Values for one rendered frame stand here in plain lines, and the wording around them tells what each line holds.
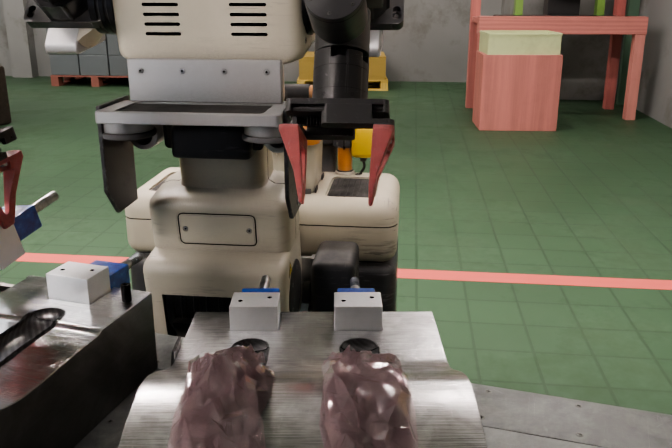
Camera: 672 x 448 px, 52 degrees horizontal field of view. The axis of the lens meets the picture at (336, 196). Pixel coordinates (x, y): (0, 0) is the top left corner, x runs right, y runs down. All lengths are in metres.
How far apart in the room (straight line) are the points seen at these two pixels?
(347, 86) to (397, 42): 8.80
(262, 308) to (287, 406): 0.20
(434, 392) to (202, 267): 0.58
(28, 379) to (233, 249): 0.51
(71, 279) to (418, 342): 0.35
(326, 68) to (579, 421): 0.42
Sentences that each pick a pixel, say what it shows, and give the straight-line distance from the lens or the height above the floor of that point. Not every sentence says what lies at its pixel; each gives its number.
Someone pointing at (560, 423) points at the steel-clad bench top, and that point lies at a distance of 0.72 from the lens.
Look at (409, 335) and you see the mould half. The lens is 0.72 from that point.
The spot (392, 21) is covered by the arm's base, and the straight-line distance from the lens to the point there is 0.97.
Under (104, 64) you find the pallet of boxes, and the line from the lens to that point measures 9.37.
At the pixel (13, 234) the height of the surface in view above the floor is 0.94.
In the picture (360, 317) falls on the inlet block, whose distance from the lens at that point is 0.72.
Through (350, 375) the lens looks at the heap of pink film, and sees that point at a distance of 0.53.
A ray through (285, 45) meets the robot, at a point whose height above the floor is 1.12.
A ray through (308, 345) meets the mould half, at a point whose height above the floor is 0.86.
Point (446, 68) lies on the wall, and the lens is 9.52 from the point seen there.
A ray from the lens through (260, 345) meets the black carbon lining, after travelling 0.71.
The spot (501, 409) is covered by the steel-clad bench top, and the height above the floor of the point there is 0.80.
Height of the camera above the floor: 1.19
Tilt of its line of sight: 17 degrees down
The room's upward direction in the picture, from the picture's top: straight up
